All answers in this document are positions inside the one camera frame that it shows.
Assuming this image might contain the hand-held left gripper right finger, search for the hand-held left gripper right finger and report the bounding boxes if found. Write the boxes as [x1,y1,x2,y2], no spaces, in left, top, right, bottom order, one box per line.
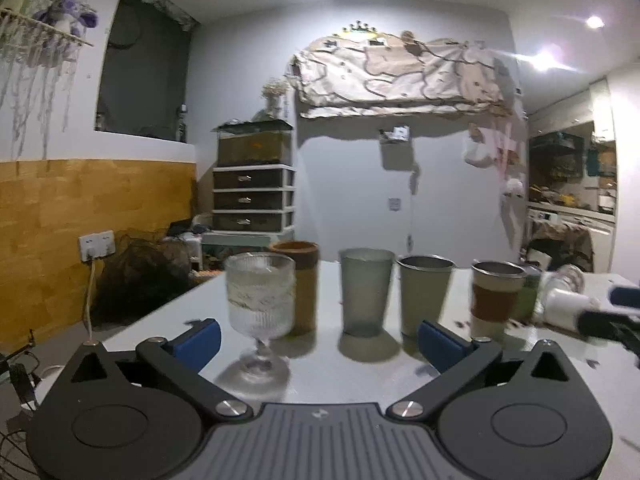
[386,320,586,420]

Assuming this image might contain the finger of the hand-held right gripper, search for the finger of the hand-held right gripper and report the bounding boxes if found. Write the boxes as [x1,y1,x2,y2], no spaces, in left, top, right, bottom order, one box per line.
[608,286,640,309]
[575,309,640,356]

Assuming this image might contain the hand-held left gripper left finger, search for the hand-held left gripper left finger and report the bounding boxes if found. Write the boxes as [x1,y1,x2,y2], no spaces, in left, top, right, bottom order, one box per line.
[59,317,255,423]

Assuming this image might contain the white bottle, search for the white bottle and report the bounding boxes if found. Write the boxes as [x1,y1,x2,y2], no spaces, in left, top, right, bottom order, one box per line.
[532,264,602,332]

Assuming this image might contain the olive metal cup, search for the olive metal cup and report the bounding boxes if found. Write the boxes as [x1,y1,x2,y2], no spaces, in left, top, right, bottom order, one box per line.
[397,254,459,339]

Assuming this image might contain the cup with brown sleeve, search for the cup with brown sleeve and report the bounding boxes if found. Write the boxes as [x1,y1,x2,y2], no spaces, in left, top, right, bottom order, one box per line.
[470,260,529,347]

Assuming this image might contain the green cup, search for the green cup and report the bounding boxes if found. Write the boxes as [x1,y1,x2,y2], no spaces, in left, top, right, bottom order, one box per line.
[518,264,544,322]

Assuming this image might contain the grey translucent plastic cup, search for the grey translucent plastic cup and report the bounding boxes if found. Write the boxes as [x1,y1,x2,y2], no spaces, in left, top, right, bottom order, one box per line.
[339,248,396,338]

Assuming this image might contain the tall brown cup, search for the tall brown cup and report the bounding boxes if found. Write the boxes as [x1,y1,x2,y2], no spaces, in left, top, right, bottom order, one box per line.
[270,240,321,338]

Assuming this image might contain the ribbed glass goblet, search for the ribbed glass goblet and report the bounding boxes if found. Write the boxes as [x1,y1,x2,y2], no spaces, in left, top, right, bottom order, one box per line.
[224,252,297,397]

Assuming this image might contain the dark draped cloth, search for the dark draped cloth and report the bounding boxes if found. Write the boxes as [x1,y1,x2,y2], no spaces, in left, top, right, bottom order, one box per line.
[528,222,595,272]

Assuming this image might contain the dark net pile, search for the dark net pile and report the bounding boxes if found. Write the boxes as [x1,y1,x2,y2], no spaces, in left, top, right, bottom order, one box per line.
[94,232,197,325]

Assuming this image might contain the white washing machine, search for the white washing machine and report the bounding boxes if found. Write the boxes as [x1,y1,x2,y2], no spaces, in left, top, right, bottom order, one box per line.
[527,204,617,273]

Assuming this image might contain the plastic drawer unit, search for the plastic drawer unit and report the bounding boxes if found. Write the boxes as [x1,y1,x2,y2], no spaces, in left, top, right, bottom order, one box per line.
[212,164,297,234]

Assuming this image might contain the white hanging plastic bag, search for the white hanging plastic bag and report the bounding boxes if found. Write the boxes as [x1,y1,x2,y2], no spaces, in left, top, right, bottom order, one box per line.
[462,129,497,169]

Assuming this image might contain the glass fish tank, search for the glass fish tank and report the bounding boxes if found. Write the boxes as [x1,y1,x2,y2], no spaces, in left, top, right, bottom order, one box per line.
[214,120,295,167]

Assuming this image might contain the vase with dried flowers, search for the vase with dried flowers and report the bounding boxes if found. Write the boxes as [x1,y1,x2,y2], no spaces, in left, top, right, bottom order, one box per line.
[252,77,292,122]

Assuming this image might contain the patterned blanket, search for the patterned blanket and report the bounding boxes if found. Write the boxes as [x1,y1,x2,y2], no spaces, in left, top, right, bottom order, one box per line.
[289,30,517,121]

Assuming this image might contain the dark window opening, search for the dark window opening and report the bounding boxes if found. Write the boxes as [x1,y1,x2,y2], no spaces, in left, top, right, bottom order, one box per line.
[94,0,200,144]

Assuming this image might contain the purple plush toy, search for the purple plush toy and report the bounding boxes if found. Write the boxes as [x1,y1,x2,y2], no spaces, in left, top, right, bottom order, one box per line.
[34,0,99,37]

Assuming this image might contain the white power cable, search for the white power cable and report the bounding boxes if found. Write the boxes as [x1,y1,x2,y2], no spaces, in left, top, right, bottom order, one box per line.
[82,259,98,345]

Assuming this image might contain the white wall socket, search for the white wall socket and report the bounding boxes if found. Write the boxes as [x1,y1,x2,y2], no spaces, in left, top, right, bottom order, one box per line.
[78,230,117,262]

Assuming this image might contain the kitchen wall shelf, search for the kitchen wall shelf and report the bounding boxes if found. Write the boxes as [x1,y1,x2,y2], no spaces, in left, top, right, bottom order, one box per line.
[529,132,587,182]

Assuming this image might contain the black cable bundle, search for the black cable bundle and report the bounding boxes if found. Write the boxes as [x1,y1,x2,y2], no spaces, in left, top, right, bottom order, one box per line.
[0,332,43,466]

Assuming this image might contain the grey wall box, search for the grey wall box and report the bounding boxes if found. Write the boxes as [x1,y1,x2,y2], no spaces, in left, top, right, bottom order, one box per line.
[378,125,417,171]

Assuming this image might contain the white macrame wall shelf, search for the white macrame wall shelf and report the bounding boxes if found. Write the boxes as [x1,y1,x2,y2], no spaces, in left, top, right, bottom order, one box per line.
[0,0,96,161]

